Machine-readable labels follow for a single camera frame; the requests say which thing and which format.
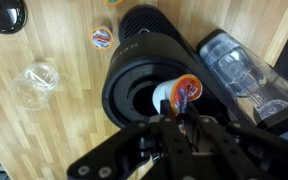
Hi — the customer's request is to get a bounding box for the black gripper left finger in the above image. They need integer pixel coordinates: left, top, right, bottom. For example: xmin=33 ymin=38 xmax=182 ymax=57
xmin=66 ymin=99 xmax=198 ymax=180

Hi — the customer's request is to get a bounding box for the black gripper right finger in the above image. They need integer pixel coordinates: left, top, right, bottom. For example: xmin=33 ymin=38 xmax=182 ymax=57
xmin=183 ymin=101 xmax=288 ymax=180

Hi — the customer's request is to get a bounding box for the white pod orange rimmed lid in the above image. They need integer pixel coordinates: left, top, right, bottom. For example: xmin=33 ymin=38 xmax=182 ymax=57
xmin=152 ymin=73 xmax=203 ymax=116

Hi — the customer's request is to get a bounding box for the black pod coffee machine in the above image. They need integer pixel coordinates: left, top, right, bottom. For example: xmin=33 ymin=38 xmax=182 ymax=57
xmin=101 ymin=4 xmax=288 ymax=148

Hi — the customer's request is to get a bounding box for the clear water tank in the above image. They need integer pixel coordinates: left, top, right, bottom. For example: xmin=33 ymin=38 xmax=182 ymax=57
xmin=196 ymin=29 xmax=288 ymax=131

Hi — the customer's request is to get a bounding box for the clear drinking glass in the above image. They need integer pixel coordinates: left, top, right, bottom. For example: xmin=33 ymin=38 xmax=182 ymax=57
xmin=7 ymin=62 xmax=61 ymax=112

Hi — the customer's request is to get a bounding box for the small clear cup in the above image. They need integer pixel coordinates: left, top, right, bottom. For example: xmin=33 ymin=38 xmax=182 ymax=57
xmin=89 ymin=25 xmax=114 ymax=51

